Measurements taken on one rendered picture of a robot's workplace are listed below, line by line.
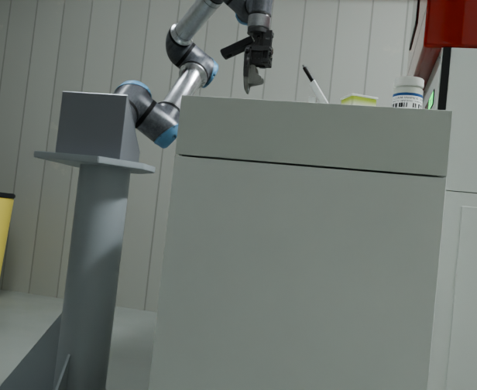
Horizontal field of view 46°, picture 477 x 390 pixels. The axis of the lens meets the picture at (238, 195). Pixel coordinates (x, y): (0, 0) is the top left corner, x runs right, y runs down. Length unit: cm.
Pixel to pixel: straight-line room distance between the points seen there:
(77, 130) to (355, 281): 98
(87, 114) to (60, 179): 243
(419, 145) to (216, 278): 55
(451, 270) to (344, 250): 45
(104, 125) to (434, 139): 98
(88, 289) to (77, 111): 55
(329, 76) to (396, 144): 254
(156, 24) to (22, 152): 135
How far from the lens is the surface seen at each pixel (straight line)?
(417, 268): 129
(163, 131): 195
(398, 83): 143
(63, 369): 183
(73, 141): 182
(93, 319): 181
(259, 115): 133
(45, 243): 426
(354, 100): 149
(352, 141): 130
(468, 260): 165
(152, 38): 415
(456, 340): 167
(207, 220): 133
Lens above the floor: 68
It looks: 3 degrees up
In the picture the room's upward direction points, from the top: 6 degrees clockwise
